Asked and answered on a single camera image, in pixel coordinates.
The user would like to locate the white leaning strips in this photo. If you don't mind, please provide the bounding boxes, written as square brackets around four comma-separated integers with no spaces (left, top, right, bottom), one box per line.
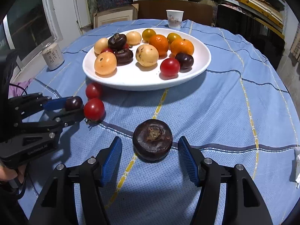
[71,0,92,34]

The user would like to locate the framed picture in cardboard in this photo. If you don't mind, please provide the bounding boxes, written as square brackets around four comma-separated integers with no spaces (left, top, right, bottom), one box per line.
[93,3,139,29]

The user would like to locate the person's left hand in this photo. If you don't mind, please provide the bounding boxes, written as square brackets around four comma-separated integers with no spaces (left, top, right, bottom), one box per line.
[0,163,27,185]

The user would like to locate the green marbled board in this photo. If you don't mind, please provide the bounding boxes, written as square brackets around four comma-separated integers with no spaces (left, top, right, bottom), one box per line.
[85,0,98,21]

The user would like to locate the white paper cup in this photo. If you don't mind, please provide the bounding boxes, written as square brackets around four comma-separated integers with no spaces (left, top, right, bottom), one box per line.
[166,10,184,29]

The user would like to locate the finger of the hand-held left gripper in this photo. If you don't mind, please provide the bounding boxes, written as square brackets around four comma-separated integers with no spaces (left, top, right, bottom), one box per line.
[22,108,85,139]
[9,93,71,120]

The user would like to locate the pink jacket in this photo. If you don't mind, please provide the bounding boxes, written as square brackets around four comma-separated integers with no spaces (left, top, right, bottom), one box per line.
[8,80,33,99]

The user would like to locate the brown board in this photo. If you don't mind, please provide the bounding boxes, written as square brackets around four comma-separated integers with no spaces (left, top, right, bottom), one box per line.
[132,0,217,26]

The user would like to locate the black flat monitor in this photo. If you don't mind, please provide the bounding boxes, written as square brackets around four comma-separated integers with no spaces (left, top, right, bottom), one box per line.
[214,4,286,68]

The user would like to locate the pale yellow round fruit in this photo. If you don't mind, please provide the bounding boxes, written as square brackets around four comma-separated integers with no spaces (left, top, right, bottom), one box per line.
[136,44,159,67]
[126,31,142,45]
[94,38,109,55]

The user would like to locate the white beverage can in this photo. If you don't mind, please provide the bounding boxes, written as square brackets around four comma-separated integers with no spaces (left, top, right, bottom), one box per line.
[42,43,65,71]

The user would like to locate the mandarin orange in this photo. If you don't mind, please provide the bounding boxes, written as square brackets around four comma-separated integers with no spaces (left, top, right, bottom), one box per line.
[148,34,169,57]
[170,39,195,57]

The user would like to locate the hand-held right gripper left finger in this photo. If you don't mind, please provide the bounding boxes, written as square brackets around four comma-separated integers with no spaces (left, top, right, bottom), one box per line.
[29,136,123,225]

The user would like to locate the yellow cherry tomato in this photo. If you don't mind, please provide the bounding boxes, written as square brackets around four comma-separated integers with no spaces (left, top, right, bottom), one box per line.
[166,33,182,44]

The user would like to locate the stack of blue patterned boxes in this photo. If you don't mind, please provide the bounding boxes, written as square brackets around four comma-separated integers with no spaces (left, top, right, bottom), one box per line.
[95,0,133,12]

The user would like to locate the small green-orange mandarin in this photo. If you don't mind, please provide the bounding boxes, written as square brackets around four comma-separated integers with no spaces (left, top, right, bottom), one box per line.
[142,28,157,42]

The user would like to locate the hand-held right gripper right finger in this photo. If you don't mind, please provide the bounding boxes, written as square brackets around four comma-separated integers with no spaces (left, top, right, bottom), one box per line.
[178,136,273,225]

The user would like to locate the white oval plate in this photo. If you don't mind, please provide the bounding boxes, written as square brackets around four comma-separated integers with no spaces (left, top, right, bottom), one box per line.
[82,27,212,91]

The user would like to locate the white framed window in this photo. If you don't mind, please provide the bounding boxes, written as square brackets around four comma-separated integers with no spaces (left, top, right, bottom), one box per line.
[5,0,64,61]

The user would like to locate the blue plaid tablecloth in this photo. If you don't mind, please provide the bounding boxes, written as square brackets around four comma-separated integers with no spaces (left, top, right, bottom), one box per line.
[17,19,300,225]

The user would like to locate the small dark purple fruit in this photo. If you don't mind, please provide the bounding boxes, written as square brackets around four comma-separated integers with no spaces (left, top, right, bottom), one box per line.
[175,52,194,70]
[65,96,83,111]

